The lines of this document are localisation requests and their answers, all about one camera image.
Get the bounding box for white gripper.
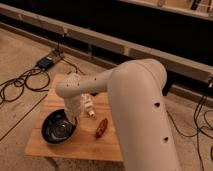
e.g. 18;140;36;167
64;96;82;117

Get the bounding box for black ceramic bowl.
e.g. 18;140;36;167
41;109;78;144

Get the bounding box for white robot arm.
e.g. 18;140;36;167
56;59;181;171

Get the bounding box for red brown oblong object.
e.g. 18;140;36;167
96;118;108;138

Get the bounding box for wooden table board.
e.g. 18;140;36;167
25;74;122;162

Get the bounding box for black power adapter box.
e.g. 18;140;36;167
36;57;54;70

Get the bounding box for wooden shelf rail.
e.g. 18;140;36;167
0;2;213;82

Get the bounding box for black cables at right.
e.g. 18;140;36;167
166;78;213;164

